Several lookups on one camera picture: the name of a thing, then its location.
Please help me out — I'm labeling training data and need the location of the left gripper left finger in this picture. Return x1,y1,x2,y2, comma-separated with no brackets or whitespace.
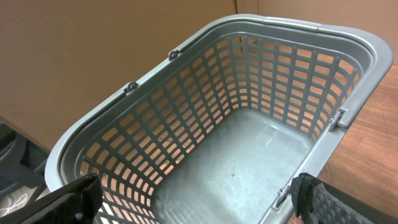
1,173,103,224

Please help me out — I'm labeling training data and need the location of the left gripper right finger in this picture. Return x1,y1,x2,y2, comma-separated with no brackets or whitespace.
290,173,397,224

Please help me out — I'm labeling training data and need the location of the dark object beside basket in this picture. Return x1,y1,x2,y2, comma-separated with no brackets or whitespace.
0,122,51,218

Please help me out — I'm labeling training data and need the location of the grey plastic shopping basket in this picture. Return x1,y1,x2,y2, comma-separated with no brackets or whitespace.
45,14,394,223

